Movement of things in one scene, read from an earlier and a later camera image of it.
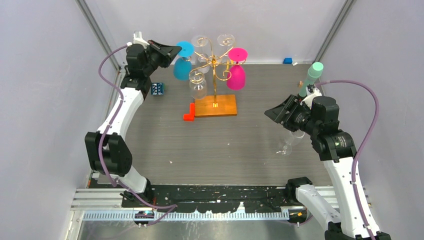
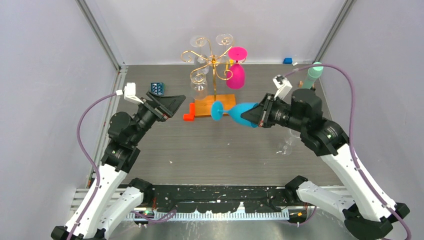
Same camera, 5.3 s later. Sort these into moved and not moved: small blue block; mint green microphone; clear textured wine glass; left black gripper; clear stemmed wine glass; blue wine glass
Moved: left black gripper; blue wine glass
Not moved: mint green microphone; small blue block; clear stemmed wine glass; clear textured wine glass
